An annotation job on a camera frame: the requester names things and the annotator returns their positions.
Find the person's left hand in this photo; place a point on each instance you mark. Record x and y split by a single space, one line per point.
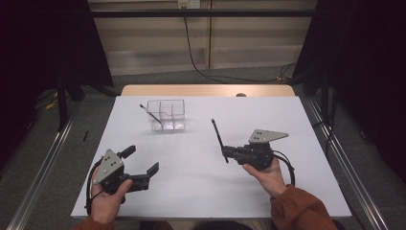
107 204

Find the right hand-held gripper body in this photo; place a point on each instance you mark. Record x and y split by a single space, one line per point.
257 155

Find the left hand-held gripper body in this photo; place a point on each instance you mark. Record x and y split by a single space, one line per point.
110 169

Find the thin black pen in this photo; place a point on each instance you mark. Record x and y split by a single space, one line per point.
218 134

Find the black metal stand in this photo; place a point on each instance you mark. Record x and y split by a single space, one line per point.
62 105

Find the black curtain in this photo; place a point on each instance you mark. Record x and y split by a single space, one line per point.
367 64
38 48

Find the light wooden table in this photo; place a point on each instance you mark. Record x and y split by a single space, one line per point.
191 90

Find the person's right hand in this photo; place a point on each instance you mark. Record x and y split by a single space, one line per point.
269 180

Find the black horizontal frame bar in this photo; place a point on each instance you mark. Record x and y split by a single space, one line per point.
223 13

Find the aluminium floor rail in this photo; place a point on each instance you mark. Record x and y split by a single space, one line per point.
368 206
41 169

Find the black brush with silver ferrule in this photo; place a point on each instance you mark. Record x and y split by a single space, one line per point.
148 112

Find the white wall power outlet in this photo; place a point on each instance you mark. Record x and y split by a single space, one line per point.
189 4

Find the white table cover sheet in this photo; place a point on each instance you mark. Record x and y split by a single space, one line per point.
198 191

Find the clear plastic organizer box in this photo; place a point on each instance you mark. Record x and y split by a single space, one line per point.
166 115

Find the small black stick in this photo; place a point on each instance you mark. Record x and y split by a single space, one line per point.
85 136

